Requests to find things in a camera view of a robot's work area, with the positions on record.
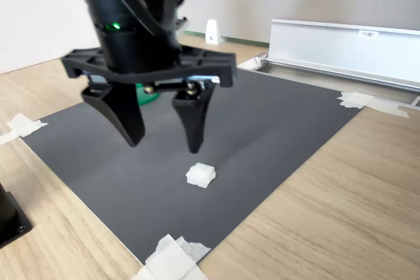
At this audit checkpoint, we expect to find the white partition panel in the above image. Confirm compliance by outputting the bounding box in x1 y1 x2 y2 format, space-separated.
0 0 101 76

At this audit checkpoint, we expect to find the silver cable duct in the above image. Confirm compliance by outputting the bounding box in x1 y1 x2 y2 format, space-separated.
236 18 420 110

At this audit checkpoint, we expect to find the small white plastic terminal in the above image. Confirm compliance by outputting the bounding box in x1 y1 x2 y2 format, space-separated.
185 162 217 190

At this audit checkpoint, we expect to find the white tape piece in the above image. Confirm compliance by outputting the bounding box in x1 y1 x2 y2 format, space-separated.
0 112 49 146
130 233 211 280
337 91 410 119

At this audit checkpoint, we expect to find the dark grey mat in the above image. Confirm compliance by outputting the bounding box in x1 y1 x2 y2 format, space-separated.
21 66 364 265

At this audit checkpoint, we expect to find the black cable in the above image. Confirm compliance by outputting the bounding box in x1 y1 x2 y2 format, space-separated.
104 0 186 37

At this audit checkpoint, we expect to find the small white bracket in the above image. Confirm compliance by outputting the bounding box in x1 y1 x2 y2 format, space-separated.
205 19 222 45

